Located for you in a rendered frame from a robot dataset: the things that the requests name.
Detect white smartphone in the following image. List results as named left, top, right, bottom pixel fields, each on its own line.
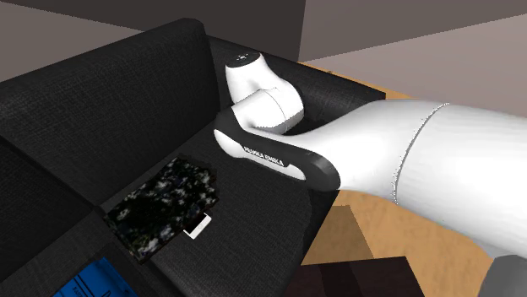
left=182, top=212, right=213, bottom=240

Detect black white speckled book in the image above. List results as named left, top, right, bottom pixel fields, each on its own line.
left=102, top=155, right=220, bottom=265

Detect dark brown robot stand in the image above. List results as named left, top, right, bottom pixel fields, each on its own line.
left=285, top=256, right=426, bottom=297

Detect blue book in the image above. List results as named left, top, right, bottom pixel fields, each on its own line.
left=52, top=257, right=138, bottom=297

